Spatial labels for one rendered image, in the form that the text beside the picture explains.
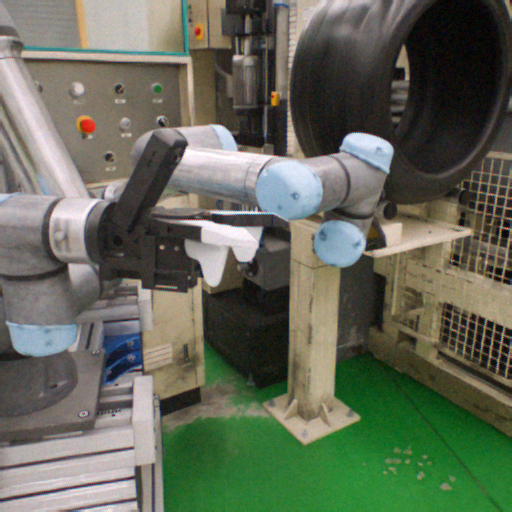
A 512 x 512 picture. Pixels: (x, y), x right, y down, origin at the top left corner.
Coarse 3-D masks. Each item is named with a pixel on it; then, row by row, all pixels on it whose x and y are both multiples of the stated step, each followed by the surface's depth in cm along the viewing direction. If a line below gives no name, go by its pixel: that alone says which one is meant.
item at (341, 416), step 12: (276, 408) 196; (336, 408) 196; (348, 408) 196; (288, 420) 189; (300, 420) 189; (312, 420) 188; (336, 420) 189; (348, 420) 189; (300, 432) 183; (312, 432) 183; (324, 432) 183
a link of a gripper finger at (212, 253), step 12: (204, 228) 47; (216, 228) 47; (228, 228) 47; (240, 228) 47; (204, 240) 47; (216, 240) 47; (228, 240) 46; (240, 240) 46; (252, 240) 46; (192, 252) 51; (204, 252) 49; (216, 252) 48; (204, 264) 49; (216, 264) 48; (204, 276) 50; (216, 276) 48
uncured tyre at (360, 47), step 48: (336, 0) 119; (384, 0) 108; (432, 0) 111; (480, 0) 120; (336, 48) 113; (384, 48) 108; (432, 48) 151; (480, 48) 141; (336, 96) 114; (384, 96) 112; (432, 96) 157; (480, 96) 145; (336, 144) 120; (432, 144) 155; (480, 144) 134; (432, 192) 130
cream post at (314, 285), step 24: (312, 0) 145; (312, 240) 164; (312, 264) 167; (312, 288) 170; (336, 288) 176; (312, 312) 173; (336, 312) 179; (312, 336) 176; (288, 360) 190; (312, 360) 179; (288, 384) 193; (312, 384) 183; (312, 408) 186
